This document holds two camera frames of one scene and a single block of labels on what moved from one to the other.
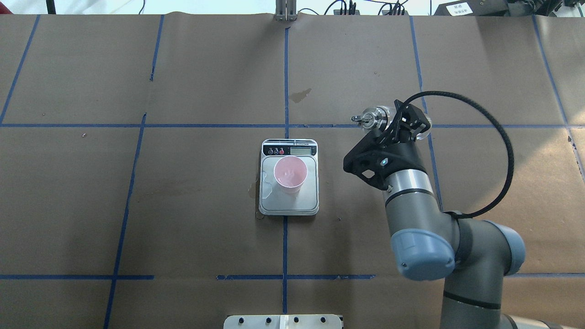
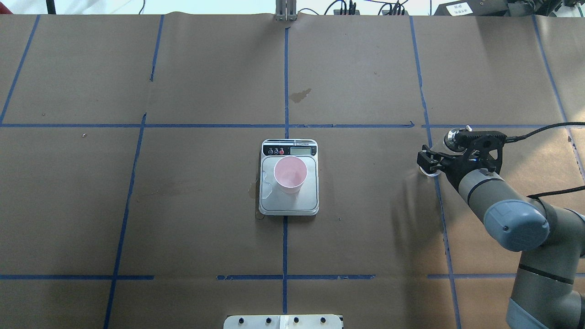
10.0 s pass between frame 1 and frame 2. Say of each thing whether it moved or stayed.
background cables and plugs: stayed
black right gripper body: moved
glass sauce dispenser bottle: moved
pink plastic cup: stayed
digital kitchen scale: stayed
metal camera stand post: stayed
